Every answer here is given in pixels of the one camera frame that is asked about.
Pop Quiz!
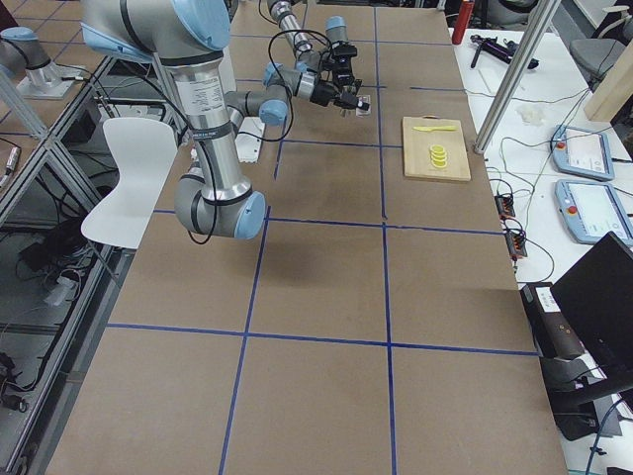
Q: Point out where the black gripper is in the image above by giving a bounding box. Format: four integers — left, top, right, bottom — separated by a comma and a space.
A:
331, 55, 358, 88
312, 80, 359, 110

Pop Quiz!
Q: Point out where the clear glass cup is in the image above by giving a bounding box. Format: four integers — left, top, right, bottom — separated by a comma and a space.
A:
355, 95, 371, 117

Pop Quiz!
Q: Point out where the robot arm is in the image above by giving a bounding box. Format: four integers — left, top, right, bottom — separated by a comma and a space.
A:
81, 0, 369, 239
266, 0, 362, 94

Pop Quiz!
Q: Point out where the bamboo cutting board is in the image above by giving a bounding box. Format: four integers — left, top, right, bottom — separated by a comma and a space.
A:
402, 117, 471, 182

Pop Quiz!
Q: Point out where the yellow plastic knife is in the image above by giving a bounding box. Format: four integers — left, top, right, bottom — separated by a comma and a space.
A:
412, 126, 458, 133

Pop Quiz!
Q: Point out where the red bottle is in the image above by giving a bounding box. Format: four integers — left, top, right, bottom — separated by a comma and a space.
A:
451, 0, 475, 46

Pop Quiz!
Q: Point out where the black handheld tool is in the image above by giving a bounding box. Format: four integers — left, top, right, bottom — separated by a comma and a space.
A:
470, 35, 519, 68

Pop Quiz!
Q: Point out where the white plastic chair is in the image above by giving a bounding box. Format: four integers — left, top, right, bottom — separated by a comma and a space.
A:
81, 117, 177, 249

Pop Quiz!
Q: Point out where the blue teach pendant far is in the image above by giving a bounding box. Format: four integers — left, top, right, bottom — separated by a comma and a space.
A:
550, 125, 615, 181

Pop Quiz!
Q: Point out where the blue teach pendant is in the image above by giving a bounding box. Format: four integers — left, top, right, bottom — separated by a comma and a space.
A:
550, 125, 615, 181
555, 179, 632, 247

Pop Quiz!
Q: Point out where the grey office chair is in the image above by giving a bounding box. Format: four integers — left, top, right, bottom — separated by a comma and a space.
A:
570, 5, 632, 90

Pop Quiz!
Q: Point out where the blue teach pendant near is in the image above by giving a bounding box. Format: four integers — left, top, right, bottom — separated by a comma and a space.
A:
555, 179, 632, 247

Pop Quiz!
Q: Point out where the black box on table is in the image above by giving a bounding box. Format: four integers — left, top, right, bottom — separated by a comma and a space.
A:
520, 282, 585, 361

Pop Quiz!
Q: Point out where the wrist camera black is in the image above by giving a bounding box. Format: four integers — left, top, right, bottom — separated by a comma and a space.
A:
330, 43, 358, 63

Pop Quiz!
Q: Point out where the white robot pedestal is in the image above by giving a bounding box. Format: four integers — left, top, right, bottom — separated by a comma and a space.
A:
219, 47, 266, 163

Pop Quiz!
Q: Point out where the aluminium frame post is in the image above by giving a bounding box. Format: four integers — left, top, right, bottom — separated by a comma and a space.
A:
474, 0, 561, 154

